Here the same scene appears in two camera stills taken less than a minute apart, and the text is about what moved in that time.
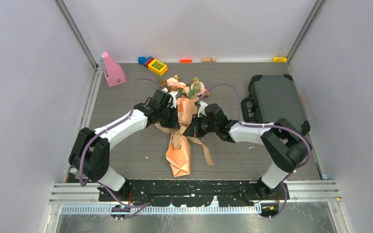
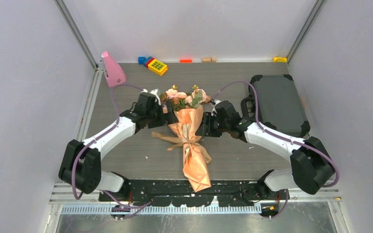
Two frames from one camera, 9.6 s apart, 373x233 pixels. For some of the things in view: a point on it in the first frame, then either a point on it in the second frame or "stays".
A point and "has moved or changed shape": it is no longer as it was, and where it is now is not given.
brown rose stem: [163, 82] has moved or changed shape
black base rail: [190, 193] stays
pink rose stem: [181, 86] has moved or changed shape
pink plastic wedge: [115, 74] stays
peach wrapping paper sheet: [178, 156] to [195, 168]
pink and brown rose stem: [197, 89] has moved or changed shape
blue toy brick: [142, 60] stays
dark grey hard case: [273, 97] stays
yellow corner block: [279, 59] stays
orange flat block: [186, 60] stays
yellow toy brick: [157, 67] stays
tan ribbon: [178, 136] has moved or changed shape
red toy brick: [148, 61] stays
